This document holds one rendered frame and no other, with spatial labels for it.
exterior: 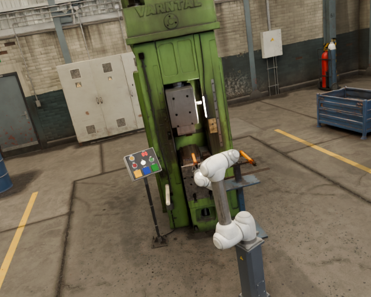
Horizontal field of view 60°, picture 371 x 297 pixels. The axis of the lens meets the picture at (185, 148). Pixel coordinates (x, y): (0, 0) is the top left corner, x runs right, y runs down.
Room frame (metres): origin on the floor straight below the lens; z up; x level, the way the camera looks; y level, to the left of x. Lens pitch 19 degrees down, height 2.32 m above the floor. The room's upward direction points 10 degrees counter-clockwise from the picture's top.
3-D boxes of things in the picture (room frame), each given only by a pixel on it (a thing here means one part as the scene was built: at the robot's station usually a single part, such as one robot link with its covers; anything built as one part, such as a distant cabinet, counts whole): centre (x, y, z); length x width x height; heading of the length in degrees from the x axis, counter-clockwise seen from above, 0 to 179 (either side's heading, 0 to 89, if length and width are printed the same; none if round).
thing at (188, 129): (3.64, -0.04, 1.32); 0.42 x 0.20 x 0.10; 1
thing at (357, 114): (5.96, -3.37, 0.36); 1.20 x 0.80 x 0.72; 18
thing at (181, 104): (3.64, -0.08, 1.56); 0.42 x 0.39 x 0.40; 1
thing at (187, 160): (3.64, -0.04, 0.96); 0.42 x 0.20 x 0.09; 1
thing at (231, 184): (3.23, -0.52, 0.68); 0.40 x 0.30 x 0.02; 98
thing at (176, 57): (3.79, -0.08, 2.06); 0.44 x 0.41 x 0.47; 1
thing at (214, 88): (3.80, -0.42, 1.15); 0.44 x 0.26 x 2.30; 1
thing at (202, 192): (3.65, -0.10, 0.69); 0.56 x 0.38 x 0.45; 1
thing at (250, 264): (2.27, -0.37, 0.30); 0.20 x 0.20 x 0.60; 32
